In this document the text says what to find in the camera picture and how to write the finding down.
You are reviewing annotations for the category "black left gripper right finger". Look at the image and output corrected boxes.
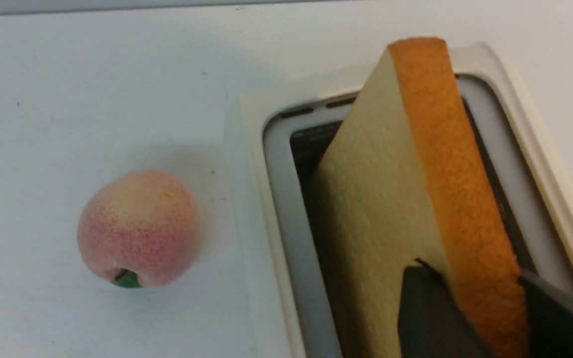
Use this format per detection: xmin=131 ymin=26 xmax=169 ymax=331
xmin=519 ymin=270 xmax=573 ymax=358

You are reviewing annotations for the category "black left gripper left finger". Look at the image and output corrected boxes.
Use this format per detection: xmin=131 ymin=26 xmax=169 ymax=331
xmin=397 ymin=258 xmax=496 ymax=358

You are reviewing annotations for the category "toast slice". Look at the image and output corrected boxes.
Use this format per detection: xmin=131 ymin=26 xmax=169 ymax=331
xmin=307 ymin=38 xmax=529 ymax=358

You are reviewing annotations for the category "white two-slot toaster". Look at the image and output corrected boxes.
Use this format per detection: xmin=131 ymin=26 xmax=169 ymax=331
xmin=224 ymin=43 xmax=573 ymax=358

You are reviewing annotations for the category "pink peach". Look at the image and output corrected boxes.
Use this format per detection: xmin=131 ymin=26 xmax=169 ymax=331
xmin=77 ymin=171 xmax=200 ymax=287

